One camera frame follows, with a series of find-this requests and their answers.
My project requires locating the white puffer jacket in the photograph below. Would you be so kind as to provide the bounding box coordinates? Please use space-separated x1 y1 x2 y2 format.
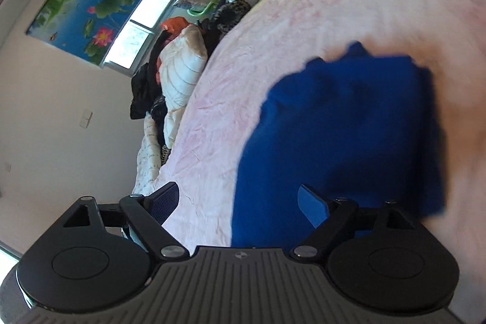
157 24 209 148

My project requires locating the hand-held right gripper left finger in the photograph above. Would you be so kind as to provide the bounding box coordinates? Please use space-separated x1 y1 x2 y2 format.
63 182 190 260

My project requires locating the lotus flower window blind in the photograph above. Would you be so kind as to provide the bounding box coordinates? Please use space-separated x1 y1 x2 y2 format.
25 0 156 67

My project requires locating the blue knit sweater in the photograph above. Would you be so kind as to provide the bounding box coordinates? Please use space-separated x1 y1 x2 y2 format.
231 41 447 249

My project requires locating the white printed quilt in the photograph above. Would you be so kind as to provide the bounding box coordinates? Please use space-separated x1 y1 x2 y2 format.
131 113 168 196

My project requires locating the pink bed sheet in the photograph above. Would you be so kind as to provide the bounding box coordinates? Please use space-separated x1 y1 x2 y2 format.
159 0 486 324

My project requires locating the window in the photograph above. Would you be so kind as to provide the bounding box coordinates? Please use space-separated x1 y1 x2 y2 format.
101 0 179 77

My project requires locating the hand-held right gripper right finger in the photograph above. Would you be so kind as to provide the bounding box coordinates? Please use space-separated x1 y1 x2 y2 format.
289 183 416 260

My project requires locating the orange garment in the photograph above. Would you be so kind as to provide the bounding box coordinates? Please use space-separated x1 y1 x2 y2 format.
155 16 191 82

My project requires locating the black garment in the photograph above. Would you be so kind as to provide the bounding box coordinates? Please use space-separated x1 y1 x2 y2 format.
130 30 172 120

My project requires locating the dark patterned garment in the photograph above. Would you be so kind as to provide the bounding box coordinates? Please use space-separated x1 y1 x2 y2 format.
201 0 253 44

